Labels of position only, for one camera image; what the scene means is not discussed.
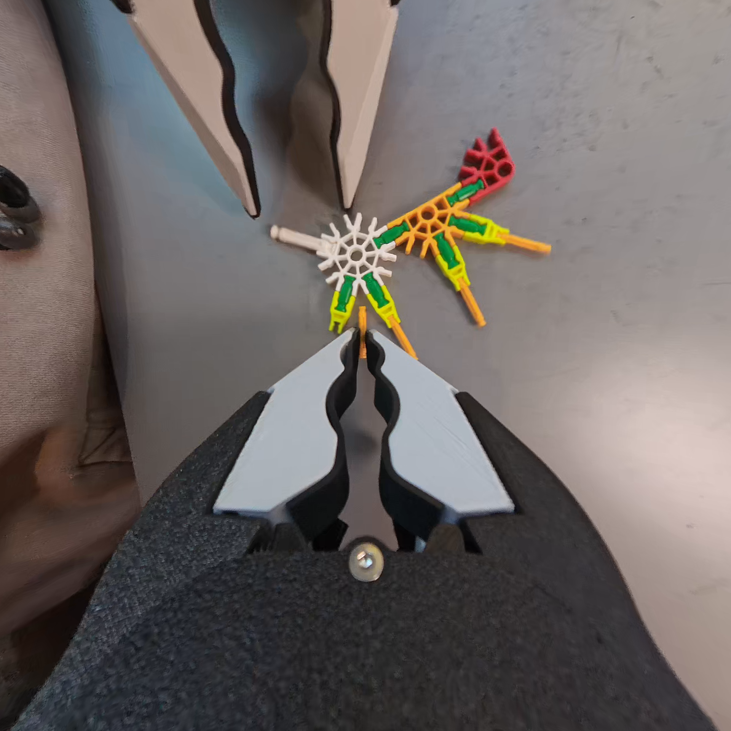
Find black earbuds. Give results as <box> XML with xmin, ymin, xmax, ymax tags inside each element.
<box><xmin>0</xmin><ymin>166</ymin><xmax>42</xmax><ymax>250</ymax></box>

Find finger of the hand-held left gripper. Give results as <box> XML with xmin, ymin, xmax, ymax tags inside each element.
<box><xmin>319</xmin><ymin>0</ymin><xmax>401</xmax><ymax>210</ymax></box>
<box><xmin>126</xmin><ymin>0</ymin><xmax>262</xmax><ymax>219</ymax></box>

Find person's beige knit top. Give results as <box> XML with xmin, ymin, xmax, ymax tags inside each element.
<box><xmin>0</xmin><ymin>0</ymin><xmax>140</xmax><ymax>715</ymax></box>

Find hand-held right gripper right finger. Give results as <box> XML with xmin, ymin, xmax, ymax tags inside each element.
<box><xmin>364</xmin><ymin>330</ymin><xmax>516</xmax><ymax>522</ymax></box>

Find red plastic connector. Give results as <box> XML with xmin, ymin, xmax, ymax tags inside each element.
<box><xmin>458</xmin><ymin>128</ymin><xmax>516</xmax><ymax>189</ymax></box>

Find yellow clip connector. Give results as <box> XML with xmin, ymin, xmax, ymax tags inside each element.
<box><xmin>437</xmin><ymin>246</ymin><xmax>472</xmax><ymax>291</ymax></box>
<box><xmin>368</xmin><ymin>291</ymin><xmax>401</xmax><ymax>329</ymax></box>
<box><xmin>328</xmin><ymin>291</ymin><xmax>356</xmax><ymax>334</ymax></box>
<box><xmin>465</xmin><ymin>216</ymin><xmax>509</xmax><ymax>245</ymax></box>

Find orange half-circle connector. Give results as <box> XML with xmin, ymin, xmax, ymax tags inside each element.
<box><xmin>388</xmin><ymin>183</ymin><xmax>477</xmax><ymax>259</ymax></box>

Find white snowflake connector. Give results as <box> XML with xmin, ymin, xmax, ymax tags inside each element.
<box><xmin>317</xmin><ymin>213</ymin><xmax>397</xmax><ymax>298</ymax></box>

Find white plastic rod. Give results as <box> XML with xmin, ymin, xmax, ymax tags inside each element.
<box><xmin>270</xmin><ymin>224</ymin><xmax>335</xmax><ymax>252</ymax></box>

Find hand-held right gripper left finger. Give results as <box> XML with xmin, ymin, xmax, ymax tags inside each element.
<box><xmin>214</xmin><ymin>328</ymin><xmax>365</xmax><ymax>523</ymax></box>

